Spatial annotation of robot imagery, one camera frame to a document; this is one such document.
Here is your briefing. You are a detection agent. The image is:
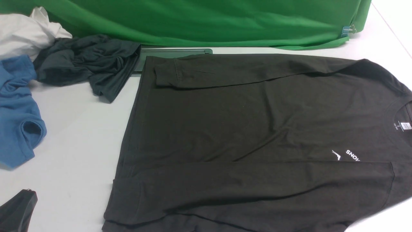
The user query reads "gray long-sleeved shirt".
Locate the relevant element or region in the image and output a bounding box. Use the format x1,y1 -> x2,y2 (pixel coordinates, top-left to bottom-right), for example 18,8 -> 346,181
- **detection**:
102,54 -> 411,232

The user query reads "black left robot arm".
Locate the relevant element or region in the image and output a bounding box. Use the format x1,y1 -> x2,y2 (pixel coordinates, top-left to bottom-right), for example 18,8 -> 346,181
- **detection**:
0,189 -> 37,232

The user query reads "blue crumpled t-shirt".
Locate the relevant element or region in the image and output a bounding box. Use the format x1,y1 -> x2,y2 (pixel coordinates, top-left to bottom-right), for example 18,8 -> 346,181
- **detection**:
0,55 -> 47,169

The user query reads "dark teal crumpled garment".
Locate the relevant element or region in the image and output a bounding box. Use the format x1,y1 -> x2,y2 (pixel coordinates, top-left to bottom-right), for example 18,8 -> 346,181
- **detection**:
33,35 -> 141,103

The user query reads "green backdrop cloth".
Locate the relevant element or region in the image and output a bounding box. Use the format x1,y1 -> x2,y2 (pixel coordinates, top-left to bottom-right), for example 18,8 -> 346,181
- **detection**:
1,0 -> 371,51

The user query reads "blue binder clip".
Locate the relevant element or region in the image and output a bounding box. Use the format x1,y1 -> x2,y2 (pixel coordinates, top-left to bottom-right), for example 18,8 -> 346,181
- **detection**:
341,25 -> 357,38

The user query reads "white crumpled garment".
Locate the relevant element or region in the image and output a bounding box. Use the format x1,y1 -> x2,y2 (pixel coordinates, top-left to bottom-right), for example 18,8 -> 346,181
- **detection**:
0,6 -> 72,61

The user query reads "metal table cable hatch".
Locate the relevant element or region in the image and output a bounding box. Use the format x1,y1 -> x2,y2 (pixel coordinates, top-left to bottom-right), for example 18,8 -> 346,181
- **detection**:
131,48 -> 212,76

